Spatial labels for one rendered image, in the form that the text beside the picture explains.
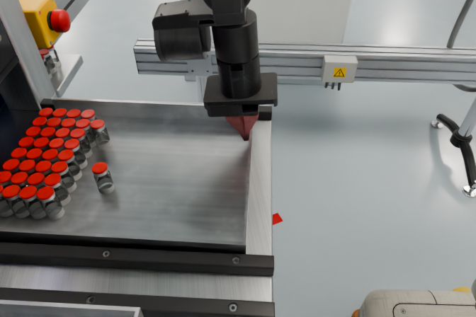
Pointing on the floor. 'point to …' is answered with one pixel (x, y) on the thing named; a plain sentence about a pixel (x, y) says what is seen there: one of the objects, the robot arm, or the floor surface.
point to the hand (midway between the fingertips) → (246, 134)
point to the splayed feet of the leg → (461, 151)
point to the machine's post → (22, 73)
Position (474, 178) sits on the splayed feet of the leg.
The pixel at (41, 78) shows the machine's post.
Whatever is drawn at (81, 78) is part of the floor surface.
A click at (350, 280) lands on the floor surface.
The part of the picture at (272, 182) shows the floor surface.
